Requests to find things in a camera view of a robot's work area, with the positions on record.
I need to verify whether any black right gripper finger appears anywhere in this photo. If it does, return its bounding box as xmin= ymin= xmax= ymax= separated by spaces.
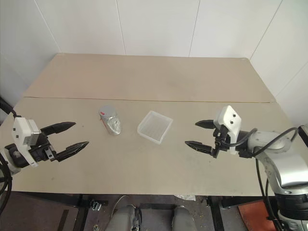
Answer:
xmin=185 ymin=141 xmax=215 ymax=155
xmin=195 ymin=119 xmax=216 ymax=130

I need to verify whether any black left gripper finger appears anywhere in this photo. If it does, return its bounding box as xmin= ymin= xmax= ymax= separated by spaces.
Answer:
xmin=40 ymin=121 xmax=77 ymax=138
xmin=56 ymin=141 xmax=90 ymax=162

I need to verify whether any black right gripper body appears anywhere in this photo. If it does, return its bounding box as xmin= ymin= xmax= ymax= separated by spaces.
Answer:
xmin=211 ymin=124 xmax=231 ymax=159

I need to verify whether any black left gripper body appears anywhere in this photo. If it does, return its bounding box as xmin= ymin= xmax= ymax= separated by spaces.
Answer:
xmin=29 ymin=131 xmax=59 ymax=163

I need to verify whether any clear plastic jar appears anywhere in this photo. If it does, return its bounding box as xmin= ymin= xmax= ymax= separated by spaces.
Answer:
xmin=98 ymin=104 xmax=123 ymax=136

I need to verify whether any clear square plastic tray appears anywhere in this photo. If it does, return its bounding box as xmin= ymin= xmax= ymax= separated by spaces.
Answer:
xmin=137 ymin=110 xmax=174 ymax=145

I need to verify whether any crumpled grey wrapper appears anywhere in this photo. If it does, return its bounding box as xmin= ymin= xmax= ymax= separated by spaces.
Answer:
xmin=177 ymin=193 xmax=196 ymax=201

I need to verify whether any grey rounded robot leg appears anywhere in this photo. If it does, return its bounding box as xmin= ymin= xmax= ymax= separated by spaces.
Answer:
xmin=172 ymin=206 xmax=193 ymax=231
xmin=105 ymin=204 xmax=143 ymax=231

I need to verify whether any red-orange floor mat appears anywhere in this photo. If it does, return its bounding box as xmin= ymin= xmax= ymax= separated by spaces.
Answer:
xmin=237 ymin=200 xmax=278 ymax=231

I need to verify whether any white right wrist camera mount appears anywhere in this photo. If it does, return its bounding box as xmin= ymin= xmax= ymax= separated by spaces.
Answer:
xmin=213 ymin=105 xmax=242 ymax=156

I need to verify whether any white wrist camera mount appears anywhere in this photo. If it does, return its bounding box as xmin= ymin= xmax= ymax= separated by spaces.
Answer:
xmin=11 ymin=116 xmax=41 ymax=168
xmin=213 ymin=105 xmax=242 ymax=156

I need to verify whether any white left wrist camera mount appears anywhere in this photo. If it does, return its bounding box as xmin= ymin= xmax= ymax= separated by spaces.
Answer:
xmin=11 ymin=116 xmax=41 ymax=168

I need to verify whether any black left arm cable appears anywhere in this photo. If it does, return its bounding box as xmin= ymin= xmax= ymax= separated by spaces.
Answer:
xmin=0 ymin=96 xmax=18 ymax=218

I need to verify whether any black table frame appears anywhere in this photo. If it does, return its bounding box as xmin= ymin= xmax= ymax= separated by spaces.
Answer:
xmin=0 ymin=191 xmax=244 ymax=231

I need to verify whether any thin white cable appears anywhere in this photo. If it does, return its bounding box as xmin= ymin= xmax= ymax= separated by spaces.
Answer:
xmin=112 ymin=195 xmax=128 ymax=214

